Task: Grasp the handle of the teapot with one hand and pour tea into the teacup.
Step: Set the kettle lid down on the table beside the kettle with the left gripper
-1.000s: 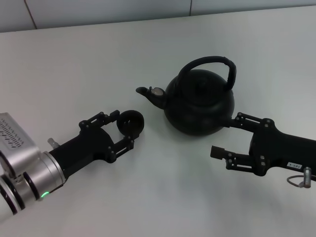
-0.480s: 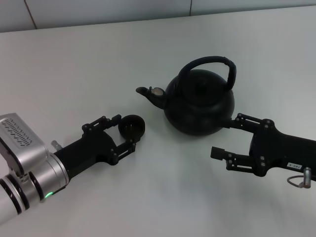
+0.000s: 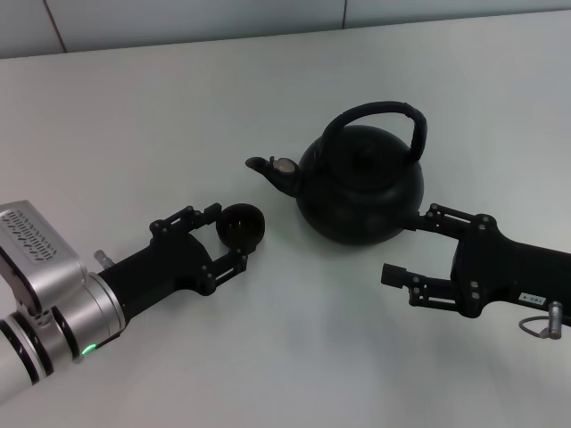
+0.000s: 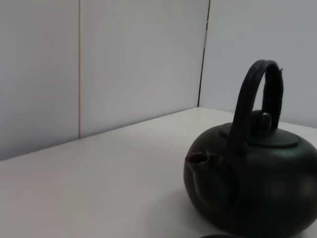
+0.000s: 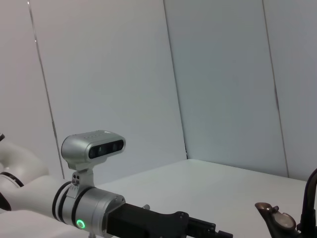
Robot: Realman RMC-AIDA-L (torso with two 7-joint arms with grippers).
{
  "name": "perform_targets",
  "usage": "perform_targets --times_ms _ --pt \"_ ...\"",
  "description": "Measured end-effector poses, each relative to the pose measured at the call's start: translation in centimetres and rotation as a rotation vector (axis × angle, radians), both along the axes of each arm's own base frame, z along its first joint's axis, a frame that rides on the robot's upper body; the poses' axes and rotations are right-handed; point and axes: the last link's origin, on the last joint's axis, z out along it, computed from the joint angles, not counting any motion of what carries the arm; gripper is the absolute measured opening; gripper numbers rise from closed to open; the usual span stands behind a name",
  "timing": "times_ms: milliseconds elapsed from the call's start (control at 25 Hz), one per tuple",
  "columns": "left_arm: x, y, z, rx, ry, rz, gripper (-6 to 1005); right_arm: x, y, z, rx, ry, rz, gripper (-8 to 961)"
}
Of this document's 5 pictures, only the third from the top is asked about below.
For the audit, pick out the small dark teacup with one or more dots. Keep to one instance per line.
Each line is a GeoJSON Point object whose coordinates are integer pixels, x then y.
{"type": "Point", "coordinates": [243, 225]}

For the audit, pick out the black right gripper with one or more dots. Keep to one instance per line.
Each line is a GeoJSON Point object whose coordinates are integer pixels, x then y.
{"type": "Point", "coordinates": [499, 267]}

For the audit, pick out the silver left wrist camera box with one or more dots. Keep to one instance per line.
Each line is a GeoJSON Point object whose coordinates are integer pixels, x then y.
{"type": "Point", "coordinates": [40, 249]}

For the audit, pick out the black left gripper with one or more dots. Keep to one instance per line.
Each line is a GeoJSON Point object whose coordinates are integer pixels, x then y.
{"type": "Point", "coordinates": [174, 263]}

